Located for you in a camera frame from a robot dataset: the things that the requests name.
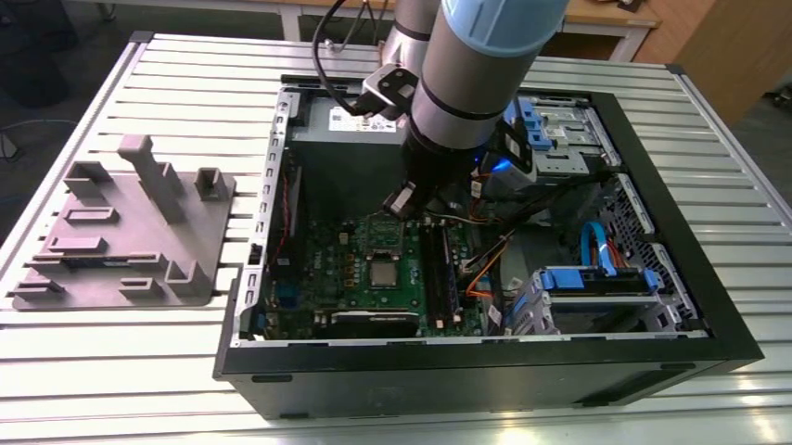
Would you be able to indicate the silver drive cage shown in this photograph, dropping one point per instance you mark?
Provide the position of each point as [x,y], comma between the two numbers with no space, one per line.
[569,162]

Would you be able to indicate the black graphics card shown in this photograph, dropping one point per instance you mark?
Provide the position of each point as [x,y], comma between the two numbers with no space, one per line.
[371,322]

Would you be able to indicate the wooden desk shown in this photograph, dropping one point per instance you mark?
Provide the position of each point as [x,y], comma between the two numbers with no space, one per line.
[606,16]

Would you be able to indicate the silver disk bay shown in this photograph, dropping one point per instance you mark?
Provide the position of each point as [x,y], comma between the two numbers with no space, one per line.
[594,301]

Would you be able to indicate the grey parts rack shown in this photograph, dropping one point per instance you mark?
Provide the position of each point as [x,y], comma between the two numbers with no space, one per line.
[141,241]

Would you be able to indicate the black office chair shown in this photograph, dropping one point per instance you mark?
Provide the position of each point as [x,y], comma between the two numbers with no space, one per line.
[37,69]

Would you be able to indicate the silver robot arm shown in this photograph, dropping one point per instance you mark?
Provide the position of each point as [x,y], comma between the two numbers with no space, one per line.
[470,69]

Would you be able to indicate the green motherboard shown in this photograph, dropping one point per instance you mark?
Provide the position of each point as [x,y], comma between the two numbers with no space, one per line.
[327,259]

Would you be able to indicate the black RAM slot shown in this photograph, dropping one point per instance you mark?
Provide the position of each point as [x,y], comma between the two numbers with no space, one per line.
[426,273]
[446,278]

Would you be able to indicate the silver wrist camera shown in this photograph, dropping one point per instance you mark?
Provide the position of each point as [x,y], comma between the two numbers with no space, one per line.
[517,157]

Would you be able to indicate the blue disk carrier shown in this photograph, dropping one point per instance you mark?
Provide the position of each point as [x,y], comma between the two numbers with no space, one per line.
[538,134]

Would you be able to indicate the RAM stick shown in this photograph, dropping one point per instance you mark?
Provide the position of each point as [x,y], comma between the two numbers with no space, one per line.
[92,263]

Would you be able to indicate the hard disk in blue carrier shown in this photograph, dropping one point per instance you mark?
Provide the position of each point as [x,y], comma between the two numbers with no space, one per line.
[566,280]

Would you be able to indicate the black PC case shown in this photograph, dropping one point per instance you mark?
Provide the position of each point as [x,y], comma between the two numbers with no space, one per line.
[433,380]

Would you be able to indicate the grey power supply unit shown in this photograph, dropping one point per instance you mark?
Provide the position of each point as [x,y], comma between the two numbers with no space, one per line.
[346,162]

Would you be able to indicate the brown wooden cabinet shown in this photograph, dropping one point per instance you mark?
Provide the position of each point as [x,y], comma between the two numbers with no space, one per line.
[729,46]

